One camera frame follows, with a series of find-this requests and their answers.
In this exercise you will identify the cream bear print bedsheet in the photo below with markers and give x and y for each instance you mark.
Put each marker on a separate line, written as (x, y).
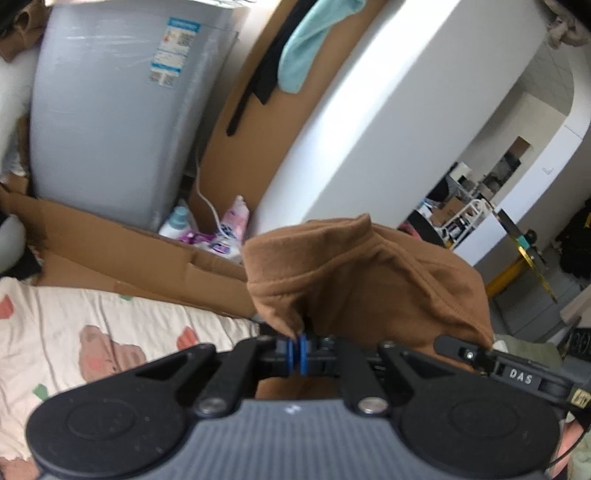
(46, 314)

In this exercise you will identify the black bag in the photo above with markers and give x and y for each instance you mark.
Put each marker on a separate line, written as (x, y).
(575, 244)

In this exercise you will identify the black hanging cloth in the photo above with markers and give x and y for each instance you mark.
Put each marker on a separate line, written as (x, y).
(270, 74)

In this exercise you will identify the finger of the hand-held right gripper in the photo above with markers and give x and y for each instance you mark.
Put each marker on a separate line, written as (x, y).
(461, 351)

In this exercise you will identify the white plastic bag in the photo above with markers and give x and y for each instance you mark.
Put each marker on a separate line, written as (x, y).
(11, 115)

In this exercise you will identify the dark cloth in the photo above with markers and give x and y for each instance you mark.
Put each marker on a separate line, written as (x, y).
(23, 270)

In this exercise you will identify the pink detergent bottle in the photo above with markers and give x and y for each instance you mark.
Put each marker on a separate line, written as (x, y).
(235, 221)

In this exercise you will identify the purple white refill pack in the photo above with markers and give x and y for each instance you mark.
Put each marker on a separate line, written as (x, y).
(207, 242)

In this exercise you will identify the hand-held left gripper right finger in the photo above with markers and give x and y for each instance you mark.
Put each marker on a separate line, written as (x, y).
(304, 355)

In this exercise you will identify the blue white detergent bottle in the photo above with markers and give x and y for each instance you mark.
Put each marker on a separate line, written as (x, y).
(178, 224)

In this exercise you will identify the brown cardboard sheet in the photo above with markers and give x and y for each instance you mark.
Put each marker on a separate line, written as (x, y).
(115, 258)

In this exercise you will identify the tall cardboard sheet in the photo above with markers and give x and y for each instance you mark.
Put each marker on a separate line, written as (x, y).
(235, 138)

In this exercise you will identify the brown printed t-shirt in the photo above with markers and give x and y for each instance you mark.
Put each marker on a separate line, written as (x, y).
(360, 277)

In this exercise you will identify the teal cloth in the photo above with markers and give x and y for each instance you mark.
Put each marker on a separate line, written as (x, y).
(309, 46)

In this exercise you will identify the grey wrapped appliance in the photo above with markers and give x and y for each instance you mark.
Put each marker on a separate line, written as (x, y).
(115, 129)

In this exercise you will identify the yellow metal stand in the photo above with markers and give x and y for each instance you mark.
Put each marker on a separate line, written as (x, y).
(526, 258)

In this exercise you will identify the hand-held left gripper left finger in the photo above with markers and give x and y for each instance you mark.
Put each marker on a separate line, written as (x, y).
(290, 355)

